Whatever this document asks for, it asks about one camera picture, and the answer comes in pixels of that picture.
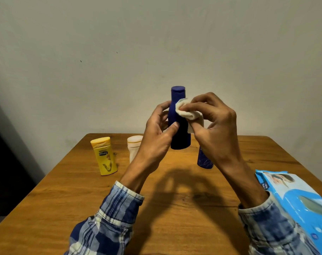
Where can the person's right hand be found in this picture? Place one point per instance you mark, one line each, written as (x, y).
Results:
(222, 138)

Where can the person's left hand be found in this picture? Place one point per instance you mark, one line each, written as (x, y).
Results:
(154, 146)

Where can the white bottle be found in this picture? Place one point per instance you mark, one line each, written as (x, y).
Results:
(133, 148)

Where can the dark blue bottle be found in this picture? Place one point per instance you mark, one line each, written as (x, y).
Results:
(180, 140)
(203, 161)

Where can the white wet wipe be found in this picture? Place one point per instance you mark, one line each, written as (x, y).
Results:
(183, 114)

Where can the yellow bottle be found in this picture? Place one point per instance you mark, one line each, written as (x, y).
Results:
(105, 159)

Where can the blue wet wipes pack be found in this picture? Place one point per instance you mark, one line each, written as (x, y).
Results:
(288, 188)

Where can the person's left forearm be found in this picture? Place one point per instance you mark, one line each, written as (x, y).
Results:
(115, 215)

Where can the person's right forearm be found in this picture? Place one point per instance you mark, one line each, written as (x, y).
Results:
(267, 225)

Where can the wooden table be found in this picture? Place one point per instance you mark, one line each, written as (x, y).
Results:
(57, 204)

